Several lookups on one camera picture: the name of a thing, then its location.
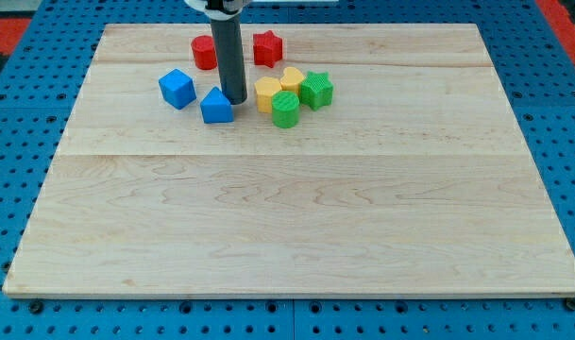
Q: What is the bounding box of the white rod mount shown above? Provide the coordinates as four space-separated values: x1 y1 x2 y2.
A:
184 0 252 19

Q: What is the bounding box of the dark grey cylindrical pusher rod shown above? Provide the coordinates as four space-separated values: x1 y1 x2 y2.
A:
211 14 247 105

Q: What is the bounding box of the green cylinder block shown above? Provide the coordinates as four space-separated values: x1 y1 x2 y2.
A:
272 91 300 128

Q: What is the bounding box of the red star block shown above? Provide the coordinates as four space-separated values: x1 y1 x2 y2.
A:
253 30 283 68

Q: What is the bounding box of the green star block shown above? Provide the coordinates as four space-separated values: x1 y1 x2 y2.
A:
299 71 334 111

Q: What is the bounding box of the red cylinder block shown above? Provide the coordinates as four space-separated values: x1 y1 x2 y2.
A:
191 35 217 70

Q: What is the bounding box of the yellow hexagon block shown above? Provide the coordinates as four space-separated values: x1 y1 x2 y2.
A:
254 76 282 113

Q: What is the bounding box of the blue cube block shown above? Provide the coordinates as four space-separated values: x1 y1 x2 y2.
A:
158 69 196 110

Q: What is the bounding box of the blue triangle block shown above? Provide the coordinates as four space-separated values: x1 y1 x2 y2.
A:
200 87 234 124

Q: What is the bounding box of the yellow heart block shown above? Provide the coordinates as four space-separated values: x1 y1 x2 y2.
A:
279 66 306 95

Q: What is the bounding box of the light wooden board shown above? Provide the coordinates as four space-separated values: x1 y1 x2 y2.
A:
3 24 575 299

